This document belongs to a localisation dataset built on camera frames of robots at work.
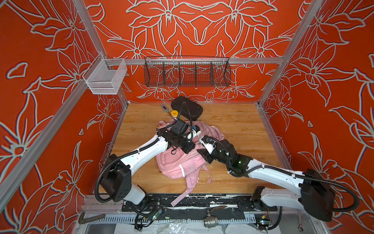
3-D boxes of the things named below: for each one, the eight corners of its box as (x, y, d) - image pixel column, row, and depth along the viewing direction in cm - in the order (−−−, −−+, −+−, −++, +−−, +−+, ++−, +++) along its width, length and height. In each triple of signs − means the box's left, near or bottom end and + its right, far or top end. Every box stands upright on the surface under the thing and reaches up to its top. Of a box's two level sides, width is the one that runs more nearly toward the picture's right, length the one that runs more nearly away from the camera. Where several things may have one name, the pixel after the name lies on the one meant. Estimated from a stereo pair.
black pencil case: (169, 108, 119) (169, 103, 114) (181, 99, 126) (180, 94, 121) (193, 123, 109) (193, 118, 104) (204, 112, 116) (204, 107, 111)
